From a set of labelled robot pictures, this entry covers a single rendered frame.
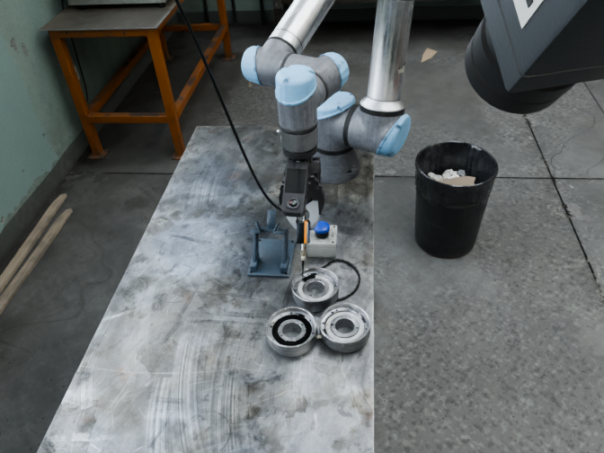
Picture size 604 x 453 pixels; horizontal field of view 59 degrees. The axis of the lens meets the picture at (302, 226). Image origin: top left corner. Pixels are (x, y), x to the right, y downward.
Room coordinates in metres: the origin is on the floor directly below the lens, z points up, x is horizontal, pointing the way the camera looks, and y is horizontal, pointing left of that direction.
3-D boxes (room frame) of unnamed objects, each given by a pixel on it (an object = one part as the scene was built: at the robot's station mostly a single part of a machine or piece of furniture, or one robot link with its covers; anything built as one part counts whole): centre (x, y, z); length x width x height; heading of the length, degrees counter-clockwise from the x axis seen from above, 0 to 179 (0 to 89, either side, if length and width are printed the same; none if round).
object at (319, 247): (0.98, -0.05, 0.82); 0.08 x 0.07 x 0.05; 171
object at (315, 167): (0.93, -0.01, 1.07); 0.09 x 0.08 x 0.12; 170
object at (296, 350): (0.70, 0.04, 0.82); 0.10 x 0.10 x 0.04
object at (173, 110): (3.47, 0.83, 0.39); 1.50 x 0.62 x 0.78; 171
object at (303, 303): (0.82, -0.02, 0.82); 0.10 x 0.10 x 0.04
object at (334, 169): (1.31, -0.11, 0.85); 0.15 x 0.15 x 0.10
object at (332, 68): (1.02, -0.05, 1.23); 0.11 x 0.11 x 0.08; 56
